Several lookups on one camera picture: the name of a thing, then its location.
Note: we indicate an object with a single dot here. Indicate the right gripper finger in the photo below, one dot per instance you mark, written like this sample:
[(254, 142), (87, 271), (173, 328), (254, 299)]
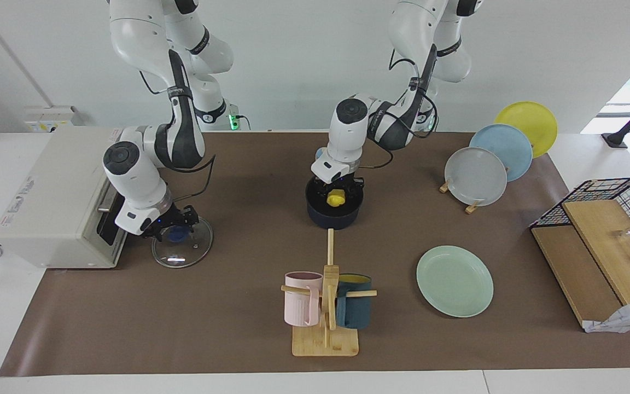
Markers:
[(162, 236), (187, 231)]

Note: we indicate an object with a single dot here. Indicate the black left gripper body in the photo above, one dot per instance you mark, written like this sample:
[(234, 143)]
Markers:
[(342, 185)]

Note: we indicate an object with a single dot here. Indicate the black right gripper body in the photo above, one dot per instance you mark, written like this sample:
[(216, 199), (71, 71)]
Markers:
[(175, 219)]

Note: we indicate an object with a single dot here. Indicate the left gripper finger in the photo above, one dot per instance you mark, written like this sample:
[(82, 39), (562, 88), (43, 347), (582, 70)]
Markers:
[(354, 195), (324, 198)]

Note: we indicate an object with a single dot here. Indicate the yellow lemon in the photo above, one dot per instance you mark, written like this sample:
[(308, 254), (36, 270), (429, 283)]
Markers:
[(336, 198)]

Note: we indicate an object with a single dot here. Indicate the glass lid purple knob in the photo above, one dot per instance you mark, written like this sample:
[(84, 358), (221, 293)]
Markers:
[(181, 254)]

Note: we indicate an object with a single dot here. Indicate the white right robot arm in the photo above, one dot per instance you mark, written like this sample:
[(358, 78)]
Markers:
[(134, 175)]

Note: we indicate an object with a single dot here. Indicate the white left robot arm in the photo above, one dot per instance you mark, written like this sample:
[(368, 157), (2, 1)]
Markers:
[(348, 131)]

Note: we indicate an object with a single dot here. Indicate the wooden plate rack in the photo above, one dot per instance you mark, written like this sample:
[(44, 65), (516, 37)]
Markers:
[(472, 208)]

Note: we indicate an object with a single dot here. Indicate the grey plate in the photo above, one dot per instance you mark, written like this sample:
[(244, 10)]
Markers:
[(475, 176)]

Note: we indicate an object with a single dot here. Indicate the pale green plate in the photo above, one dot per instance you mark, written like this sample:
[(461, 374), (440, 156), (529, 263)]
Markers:
[(454, 282)]

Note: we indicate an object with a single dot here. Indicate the light blue plate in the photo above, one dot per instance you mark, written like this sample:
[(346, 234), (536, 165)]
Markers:
[(512, 148)]

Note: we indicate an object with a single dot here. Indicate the yellow plate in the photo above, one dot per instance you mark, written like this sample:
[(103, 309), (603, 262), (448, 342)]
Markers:
[(534, 120)]

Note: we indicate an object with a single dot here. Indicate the brown table mat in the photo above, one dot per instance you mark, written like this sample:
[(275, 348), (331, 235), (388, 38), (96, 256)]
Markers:
[(211, 328)]

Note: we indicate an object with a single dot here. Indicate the pink mug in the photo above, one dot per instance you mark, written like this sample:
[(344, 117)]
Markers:
[(296, 306)]

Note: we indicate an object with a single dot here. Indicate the dark blue mug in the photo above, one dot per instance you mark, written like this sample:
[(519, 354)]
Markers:
[(354, 312)]

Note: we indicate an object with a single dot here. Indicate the beige toaster oven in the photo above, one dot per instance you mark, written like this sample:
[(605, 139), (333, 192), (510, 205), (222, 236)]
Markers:
[(47, 208)]

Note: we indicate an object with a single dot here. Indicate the wooden mug tree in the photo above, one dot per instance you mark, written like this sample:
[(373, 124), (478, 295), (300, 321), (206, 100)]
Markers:
[(326, 342)]

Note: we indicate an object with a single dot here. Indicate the wooden shelf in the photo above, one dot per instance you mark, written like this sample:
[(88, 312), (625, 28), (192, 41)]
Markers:
[(577, 273)]

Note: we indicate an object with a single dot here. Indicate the white patterned cloth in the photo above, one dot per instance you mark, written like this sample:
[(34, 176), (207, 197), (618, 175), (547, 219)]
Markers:
[(626, 317)]

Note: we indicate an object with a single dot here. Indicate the white wall power box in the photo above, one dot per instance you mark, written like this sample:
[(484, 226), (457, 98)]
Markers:
[(52, 117)]

